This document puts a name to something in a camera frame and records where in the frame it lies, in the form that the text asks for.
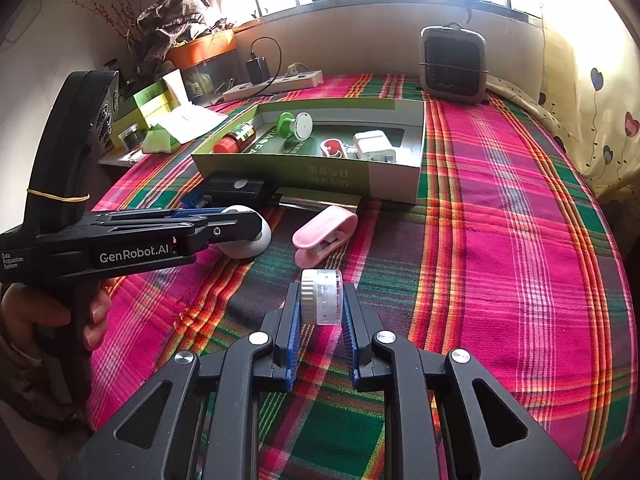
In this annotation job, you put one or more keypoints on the black device with power button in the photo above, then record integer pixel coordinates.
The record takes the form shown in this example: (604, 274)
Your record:
(225, 187)

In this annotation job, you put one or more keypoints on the person's left hand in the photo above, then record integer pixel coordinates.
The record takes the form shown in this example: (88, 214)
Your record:
(30, 310)

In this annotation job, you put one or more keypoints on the pink green plaid blanket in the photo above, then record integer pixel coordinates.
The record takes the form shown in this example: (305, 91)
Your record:
(500, 260)

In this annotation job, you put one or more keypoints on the black window hook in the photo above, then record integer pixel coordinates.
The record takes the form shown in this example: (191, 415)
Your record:
(470, 7)

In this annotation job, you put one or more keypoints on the small white round cap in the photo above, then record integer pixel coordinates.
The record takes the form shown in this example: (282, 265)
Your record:
(320, 295)

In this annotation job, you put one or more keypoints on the white power strip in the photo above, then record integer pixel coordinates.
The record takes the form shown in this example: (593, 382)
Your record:
(300, 80)

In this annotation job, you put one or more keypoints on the green and white spool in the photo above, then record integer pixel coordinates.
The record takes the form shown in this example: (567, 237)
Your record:
(286, 122)

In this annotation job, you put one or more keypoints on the red-capped brown bottle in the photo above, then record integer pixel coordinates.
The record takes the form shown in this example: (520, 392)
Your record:
(230, 144)

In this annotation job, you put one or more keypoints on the white charger plug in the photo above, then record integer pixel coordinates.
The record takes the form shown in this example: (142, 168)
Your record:
(370, 145)

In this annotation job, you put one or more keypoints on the heart print curtain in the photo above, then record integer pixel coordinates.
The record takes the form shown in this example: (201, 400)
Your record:
(590, 110)

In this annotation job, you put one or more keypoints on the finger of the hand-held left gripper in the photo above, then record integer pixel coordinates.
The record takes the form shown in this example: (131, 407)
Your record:
(210, 211)
(225, 230)

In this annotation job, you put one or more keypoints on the white carton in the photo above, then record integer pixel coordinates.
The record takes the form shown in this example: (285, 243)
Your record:
(175, 87)

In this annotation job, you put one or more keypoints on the white round panda gadget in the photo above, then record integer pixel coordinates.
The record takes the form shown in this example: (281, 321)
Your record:
(260, 242)

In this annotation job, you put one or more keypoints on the yellow green paper box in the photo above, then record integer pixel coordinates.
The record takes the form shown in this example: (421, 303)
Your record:
(145, 105)

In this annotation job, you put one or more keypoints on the small glass jar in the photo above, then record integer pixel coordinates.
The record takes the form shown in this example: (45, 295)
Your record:
(131, 139)

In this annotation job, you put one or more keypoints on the black power adapter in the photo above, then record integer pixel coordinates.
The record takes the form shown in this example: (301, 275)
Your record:
(257, 70)

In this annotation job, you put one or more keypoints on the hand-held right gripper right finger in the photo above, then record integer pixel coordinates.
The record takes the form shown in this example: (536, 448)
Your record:
(352, 345)

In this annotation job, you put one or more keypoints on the pile of dark cloth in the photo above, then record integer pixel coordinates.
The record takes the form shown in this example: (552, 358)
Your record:
(170, 20)

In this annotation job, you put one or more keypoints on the white board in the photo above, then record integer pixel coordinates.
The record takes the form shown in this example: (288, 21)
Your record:
(120, 157)

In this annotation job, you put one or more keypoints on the dried twigs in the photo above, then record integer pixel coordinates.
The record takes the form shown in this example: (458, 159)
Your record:
(112, 15)

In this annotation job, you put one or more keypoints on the small grey heater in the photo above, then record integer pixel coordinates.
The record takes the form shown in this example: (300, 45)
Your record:
(452, 67)

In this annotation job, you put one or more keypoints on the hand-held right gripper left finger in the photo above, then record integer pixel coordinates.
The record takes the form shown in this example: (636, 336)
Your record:
(292, 340)

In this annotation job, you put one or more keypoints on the orange plastic tray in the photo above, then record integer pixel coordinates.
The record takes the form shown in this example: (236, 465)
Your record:
(200, 50)

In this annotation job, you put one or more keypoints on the white paper sheet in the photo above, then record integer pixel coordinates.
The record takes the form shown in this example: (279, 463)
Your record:
(195, 120)

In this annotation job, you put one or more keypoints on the glass tank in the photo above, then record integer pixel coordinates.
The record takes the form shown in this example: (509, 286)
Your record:
(215, 72)

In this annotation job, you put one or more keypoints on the pink plastic clip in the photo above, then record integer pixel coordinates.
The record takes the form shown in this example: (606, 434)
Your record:
(332, 146)
(320, 227)

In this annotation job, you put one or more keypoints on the green cardboard box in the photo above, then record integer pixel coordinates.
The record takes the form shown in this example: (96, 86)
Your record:
(325, 175)

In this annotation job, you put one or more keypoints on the yellow rubber band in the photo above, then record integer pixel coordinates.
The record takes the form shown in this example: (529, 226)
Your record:
(55, 196)

